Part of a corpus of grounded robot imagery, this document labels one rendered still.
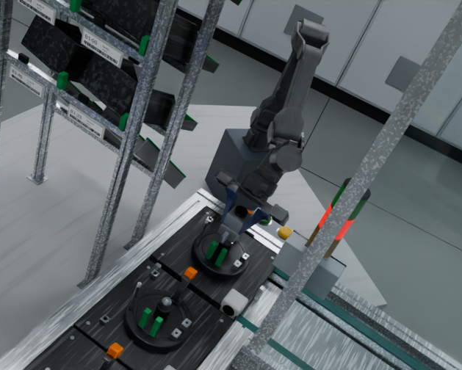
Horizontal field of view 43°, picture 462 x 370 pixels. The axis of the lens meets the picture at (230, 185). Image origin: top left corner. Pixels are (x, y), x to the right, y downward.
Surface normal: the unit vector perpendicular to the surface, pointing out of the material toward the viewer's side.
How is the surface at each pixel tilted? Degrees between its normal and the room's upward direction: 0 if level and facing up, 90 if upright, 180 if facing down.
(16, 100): 0
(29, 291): 0
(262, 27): 90
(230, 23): 90
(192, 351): 0
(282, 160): 47
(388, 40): 90
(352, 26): 90
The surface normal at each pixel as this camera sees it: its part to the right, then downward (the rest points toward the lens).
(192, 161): 0.33, -0.72
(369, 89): -0.34, 0.52
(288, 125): 0.19, -0.08
